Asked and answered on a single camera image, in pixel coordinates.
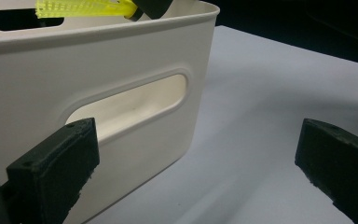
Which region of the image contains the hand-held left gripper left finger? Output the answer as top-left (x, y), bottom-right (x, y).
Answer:
top-left (1, 117), bottom-right (101, 224)

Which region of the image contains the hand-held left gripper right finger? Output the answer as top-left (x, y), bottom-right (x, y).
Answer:
top-left (294, 118), bottom-right (358, 224)

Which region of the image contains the yellow shuttlecock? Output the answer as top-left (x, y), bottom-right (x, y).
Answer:
top-left (34, 0), bottom-right (139, 20)

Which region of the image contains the white plastic storage bin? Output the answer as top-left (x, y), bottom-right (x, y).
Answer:
top-left (0, 0), bottom-right (221, 224)

